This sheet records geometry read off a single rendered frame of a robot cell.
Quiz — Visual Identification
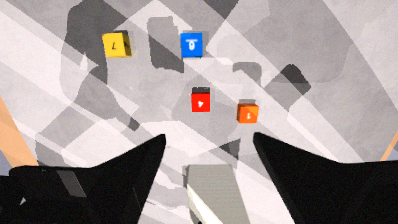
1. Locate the red block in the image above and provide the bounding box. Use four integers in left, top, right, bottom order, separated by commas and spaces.
191, 92, 210, 112

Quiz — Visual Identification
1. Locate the yellow block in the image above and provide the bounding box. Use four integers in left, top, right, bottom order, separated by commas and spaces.
102, 33, 132, 58

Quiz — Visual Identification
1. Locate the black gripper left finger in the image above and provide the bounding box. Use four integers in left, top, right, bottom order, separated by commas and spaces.
9, 134, 166, 224

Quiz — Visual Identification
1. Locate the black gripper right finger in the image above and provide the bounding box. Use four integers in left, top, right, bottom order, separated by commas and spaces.
252, 132, 398, 224

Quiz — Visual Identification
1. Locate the orange block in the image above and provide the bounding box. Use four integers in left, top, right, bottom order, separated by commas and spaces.
237, 103, 259, 123

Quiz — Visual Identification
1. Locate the blue block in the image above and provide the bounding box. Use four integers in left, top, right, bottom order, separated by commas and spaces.
180, 33, 203, 58

